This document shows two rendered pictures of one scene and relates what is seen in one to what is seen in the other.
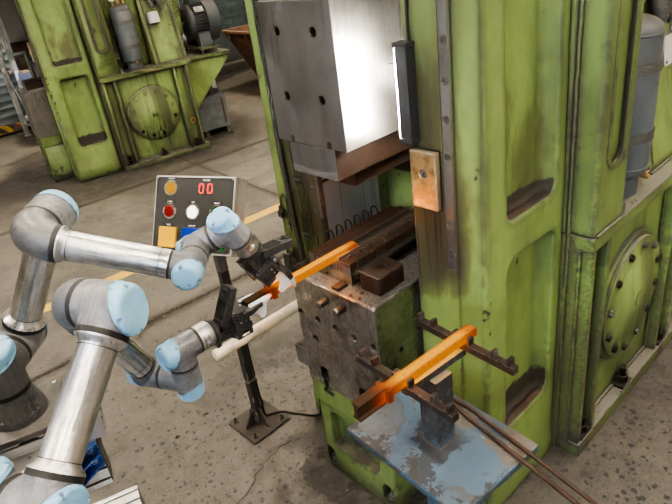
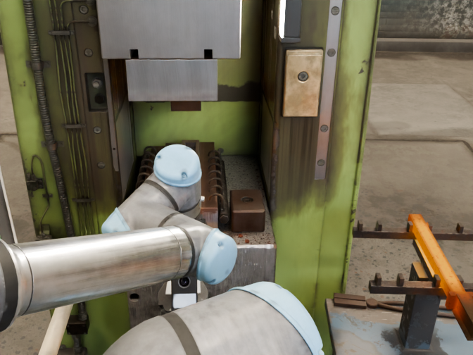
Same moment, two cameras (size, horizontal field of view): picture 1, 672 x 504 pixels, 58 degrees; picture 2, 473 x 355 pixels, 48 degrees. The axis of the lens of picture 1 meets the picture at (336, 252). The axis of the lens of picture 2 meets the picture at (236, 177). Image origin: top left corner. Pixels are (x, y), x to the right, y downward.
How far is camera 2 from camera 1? 1.28 m
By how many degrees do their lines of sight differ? 47
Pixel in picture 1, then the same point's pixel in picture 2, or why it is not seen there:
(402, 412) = (360, 339)
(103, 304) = (287, 336)
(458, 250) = (329, 155)
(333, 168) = (210, 84)
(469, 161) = (356, 53)
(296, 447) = not seen: outside the picture
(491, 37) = not seen: outside the picture
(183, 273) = (224, 253)
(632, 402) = not seen: hidden behind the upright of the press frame
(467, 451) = (448, 337)
